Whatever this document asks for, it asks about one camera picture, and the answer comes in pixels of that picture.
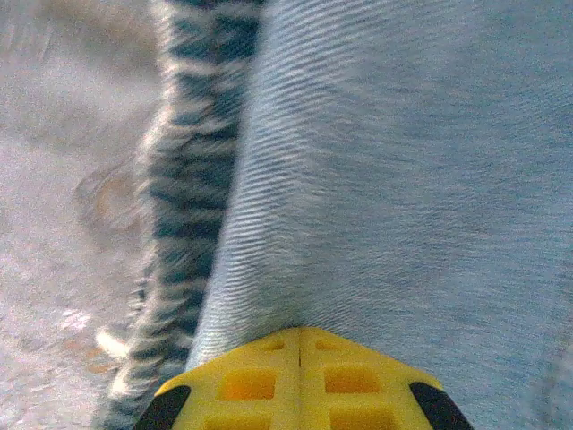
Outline blue denim trousers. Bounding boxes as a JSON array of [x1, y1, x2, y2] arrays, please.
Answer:
[[96, 0, 573, 430]]

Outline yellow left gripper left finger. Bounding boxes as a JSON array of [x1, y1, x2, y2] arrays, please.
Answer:
[[133, 326, 301, 430]]

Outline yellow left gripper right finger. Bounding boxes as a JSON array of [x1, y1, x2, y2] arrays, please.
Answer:
[[298, 326, 476, 430]]

